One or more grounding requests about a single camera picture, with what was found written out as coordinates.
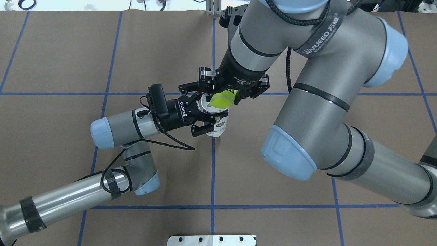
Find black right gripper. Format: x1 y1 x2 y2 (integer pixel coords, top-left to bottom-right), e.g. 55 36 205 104
199 48 270 105

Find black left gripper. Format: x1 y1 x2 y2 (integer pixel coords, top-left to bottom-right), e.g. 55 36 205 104
158 82 216 137

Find yellow Wilson tennis ball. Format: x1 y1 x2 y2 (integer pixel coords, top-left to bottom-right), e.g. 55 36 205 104
209 89 238 109

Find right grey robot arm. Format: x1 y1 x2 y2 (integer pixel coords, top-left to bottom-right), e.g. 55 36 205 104
200 0 436 219

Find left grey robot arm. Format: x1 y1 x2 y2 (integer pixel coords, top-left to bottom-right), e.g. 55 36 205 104
1 81 216 246

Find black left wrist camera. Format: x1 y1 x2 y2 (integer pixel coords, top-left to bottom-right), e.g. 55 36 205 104
147 84 169 118

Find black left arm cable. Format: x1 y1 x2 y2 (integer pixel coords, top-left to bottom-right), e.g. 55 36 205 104
101 96 196 195

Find aluminium frame post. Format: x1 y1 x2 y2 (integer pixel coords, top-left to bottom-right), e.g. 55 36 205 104
205 0 222 17

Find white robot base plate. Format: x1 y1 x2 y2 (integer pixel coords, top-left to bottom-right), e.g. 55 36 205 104
167 235 257 246

